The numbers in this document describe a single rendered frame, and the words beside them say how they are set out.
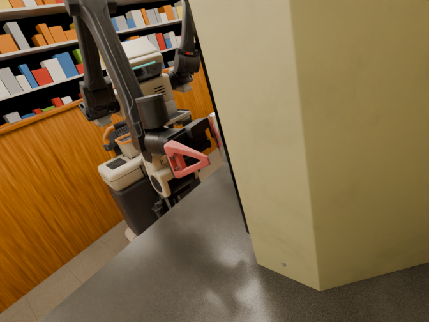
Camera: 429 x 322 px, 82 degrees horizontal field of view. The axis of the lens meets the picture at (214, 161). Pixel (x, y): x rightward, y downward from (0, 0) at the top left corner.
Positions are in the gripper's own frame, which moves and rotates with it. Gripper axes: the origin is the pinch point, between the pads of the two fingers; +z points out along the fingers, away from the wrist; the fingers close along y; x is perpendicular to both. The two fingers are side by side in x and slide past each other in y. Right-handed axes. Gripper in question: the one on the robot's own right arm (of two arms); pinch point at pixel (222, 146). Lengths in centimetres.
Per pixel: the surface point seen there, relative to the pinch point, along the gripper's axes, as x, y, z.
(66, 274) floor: 113, -24, -178
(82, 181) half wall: 58, 24, -190
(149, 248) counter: 20.4, -12.8, -18.1
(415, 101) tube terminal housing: -5.2, 3.2, 25.3
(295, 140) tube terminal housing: -4.6, -5.3, 15.8
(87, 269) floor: 113, -12, -164
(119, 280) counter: 20.3, -21.3, -17.5
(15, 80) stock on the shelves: -29, 32, -240
